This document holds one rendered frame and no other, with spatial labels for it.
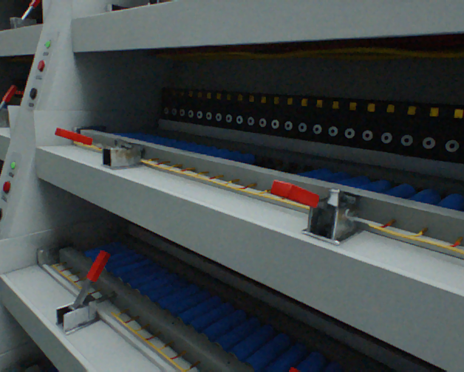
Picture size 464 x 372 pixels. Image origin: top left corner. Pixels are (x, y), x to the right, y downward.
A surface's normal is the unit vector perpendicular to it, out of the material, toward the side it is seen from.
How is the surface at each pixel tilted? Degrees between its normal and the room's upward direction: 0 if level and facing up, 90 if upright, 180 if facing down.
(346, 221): 90
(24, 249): 90
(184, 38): 109
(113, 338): 19
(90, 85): 90
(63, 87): 90
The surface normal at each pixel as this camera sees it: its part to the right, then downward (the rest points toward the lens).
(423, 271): 0.07, -0.97
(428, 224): -0.66, 0.15
